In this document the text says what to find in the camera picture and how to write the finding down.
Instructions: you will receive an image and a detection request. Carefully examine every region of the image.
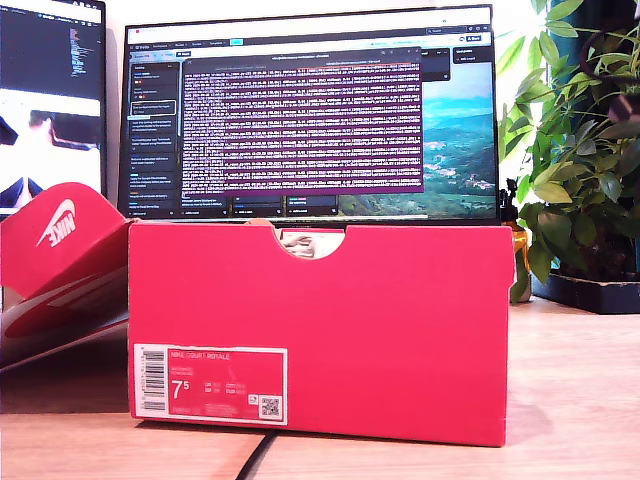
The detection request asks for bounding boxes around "red Nike shoebox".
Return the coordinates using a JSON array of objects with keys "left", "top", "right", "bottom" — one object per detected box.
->
[{"left": 127, "top": 222, "right": 516, "bottom": 449}]

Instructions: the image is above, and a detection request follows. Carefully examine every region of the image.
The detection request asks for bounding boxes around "red Nike shoebox lid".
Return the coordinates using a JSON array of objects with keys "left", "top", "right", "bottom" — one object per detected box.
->
[{"left": 0, "top": 182, "right": 132, "bottom": 374}]

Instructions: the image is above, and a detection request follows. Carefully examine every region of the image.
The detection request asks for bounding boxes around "wide black computer monitor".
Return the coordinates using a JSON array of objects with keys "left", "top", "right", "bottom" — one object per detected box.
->
[{"left": 117, "top": 3, "right": 501, "bottom": 230}]

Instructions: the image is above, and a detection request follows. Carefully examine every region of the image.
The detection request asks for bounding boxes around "orange bottle with black pump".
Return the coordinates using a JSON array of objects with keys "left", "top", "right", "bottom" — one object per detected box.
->
[{"left": 499, "top": 177, "right": 534, "bottom": 304}]

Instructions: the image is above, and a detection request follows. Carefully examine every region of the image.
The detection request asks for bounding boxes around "green leafy potted plant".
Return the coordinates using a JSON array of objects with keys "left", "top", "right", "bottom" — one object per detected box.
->
[{"left": 497, "top": 0, "right": 640, "bottom": 301}]

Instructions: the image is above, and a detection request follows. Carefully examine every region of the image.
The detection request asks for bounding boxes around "black monitor with code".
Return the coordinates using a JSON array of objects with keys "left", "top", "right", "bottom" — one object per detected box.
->
[{"left": 0, "top": 0, "right": 109, "bottom": 217}]

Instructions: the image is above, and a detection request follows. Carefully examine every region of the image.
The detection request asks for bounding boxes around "black cable on table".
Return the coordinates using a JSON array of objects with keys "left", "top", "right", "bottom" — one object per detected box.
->
[{"left": 234, "top": 432, "right": 279, "bottom": 480}]

